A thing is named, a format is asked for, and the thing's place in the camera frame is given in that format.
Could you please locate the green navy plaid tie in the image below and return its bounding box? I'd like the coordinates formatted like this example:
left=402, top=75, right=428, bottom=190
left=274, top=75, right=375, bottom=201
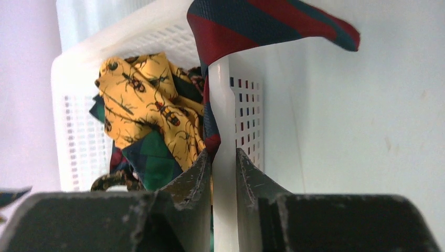
left=89, top=68, right=205, bottom=191

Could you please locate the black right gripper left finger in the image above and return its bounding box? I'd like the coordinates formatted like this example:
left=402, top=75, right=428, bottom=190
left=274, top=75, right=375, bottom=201
left=1, top=151, right=211, bottom=251

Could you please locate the white plastic mesh basket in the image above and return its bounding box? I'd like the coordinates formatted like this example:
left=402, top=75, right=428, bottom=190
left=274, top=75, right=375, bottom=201
left=51, top=1, right=303, bottom=251

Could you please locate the brown dark patterned tie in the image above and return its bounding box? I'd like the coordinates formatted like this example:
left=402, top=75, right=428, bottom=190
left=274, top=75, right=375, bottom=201
left=90, top=170, right=146, bottom=192

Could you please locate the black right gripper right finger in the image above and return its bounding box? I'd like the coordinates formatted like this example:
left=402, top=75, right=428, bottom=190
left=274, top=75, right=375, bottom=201
left=236, top=148, right=440, bottom=251

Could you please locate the red navy striped tie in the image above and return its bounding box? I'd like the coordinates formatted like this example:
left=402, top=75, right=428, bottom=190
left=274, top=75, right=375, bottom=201
left=186, top=1, right=361, bottom=158

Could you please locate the yellow insect print tie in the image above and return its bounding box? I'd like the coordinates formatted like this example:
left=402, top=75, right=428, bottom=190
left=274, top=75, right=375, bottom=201
left=95, top=52, right=205, bottom=171

